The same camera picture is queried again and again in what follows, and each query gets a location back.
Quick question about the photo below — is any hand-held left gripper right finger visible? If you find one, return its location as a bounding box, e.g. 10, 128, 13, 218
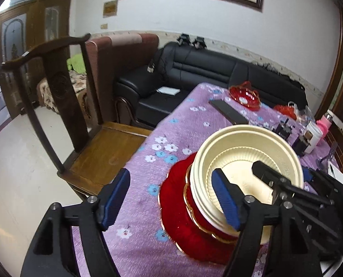
211, 168, 323, 277

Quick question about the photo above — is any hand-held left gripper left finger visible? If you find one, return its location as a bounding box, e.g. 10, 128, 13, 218
20, 168, 131, 277

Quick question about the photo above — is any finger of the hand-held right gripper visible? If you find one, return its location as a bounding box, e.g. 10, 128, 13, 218
251, 161, 333, 210
302, 167, 343, 197

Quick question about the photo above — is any white foam plate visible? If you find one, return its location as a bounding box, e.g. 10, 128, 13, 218
205, 147, 294, 217

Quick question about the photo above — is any large red gold-rimmed plate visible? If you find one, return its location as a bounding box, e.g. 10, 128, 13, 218
158, 151, 264, 266

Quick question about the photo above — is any large white bowl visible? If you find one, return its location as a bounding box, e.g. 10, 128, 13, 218
189, 125, 304, 244

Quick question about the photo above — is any white notebook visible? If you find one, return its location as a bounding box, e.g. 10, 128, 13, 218
327, 162, 343, 187

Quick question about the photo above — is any white plastic jar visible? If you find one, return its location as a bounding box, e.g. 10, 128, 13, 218
304, 120, 323, 154

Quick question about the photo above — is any dark wooden chair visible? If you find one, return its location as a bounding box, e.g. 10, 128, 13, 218
1, 33, 153, 202

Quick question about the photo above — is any pink sleeved bottle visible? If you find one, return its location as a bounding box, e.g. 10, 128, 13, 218
316, 112, 333, 139

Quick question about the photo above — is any clear plastic bag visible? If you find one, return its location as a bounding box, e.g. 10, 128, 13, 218
288, 101, 316, 124

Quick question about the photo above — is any red plastic bag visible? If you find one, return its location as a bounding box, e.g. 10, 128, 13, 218
274, 104, 297, 120

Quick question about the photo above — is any black tablet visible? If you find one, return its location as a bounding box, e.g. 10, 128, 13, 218
209, 99, 250, 125

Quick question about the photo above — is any purple floral tablecloth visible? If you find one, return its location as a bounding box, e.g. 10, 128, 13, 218
70, 82, 343, 277

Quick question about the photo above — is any red floral plate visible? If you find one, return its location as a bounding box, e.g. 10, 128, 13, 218
228, 81, 261, 111

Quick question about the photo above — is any patterned blanket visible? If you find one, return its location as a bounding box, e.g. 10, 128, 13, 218
36, 69, 88, 113

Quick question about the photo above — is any black leather sofa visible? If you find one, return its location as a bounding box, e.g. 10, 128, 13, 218
114, 42, 309, 130

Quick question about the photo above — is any green cloth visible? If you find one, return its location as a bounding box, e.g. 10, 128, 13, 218
66, 54, 87, 74

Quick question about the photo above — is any brown armchair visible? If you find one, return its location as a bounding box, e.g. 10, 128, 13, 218
85, 33, 160, 127

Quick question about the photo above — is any wooden cabinet with glass doors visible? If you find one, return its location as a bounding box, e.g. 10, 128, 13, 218
0, 0, 75, 119

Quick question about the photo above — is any wooden door frame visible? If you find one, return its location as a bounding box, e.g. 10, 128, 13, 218
323, 3, 343, 116

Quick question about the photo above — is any yellow wall sticker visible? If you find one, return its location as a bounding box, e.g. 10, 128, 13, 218
103, 0, 118, 17

